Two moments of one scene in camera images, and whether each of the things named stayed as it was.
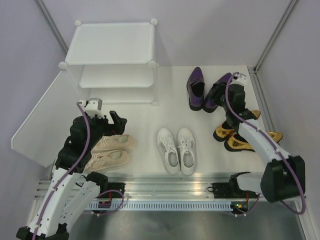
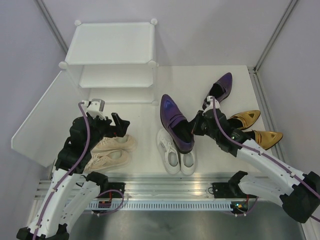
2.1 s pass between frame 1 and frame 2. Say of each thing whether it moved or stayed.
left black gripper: stayed
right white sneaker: stayed
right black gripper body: moved
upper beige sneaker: stayed
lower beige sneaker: stayed
